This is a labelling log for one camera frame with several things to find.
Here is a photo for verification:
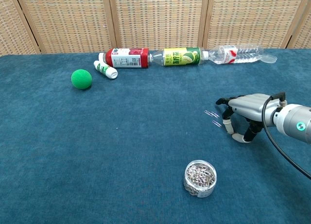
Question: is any black right hand cable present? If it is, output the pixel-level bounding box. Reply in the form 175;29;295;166
262;91;311;180

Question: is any red juice bottle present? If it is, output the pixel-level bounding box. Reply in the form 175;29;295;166
98;48;150;69

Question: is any small white green bottle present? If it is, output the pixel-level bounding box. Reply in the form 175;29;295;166
93;60;119;80

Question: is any clear round plastic lid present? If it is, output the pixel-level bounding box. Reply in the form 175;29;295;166
259;54;278;64

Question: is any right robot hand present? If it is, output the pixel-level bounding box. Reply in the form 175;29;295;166
215;93;280;143

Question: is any woven folding screen panel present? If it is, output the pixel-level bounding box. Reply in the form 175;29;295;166
288;0;311;49
0;0;41;56
14;0;117;54
203;0;307;50
108;0;210;51

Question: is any round tin of clips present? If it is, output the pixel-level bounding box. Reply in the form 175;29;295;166
183;160;217;198

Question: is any blue felt table cover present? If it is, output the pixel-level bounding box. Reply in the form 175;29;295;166
0;48;311;224

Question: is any green yellow tea bottle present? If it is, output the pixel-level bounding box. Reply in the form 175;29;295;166
148;46;209;66

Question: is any green foam ball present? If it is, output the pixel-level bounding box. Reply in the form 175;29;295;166
70;69;93;90

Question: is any clear water bottle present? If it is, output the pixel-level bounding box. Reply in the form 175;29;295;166
207;44;265;65

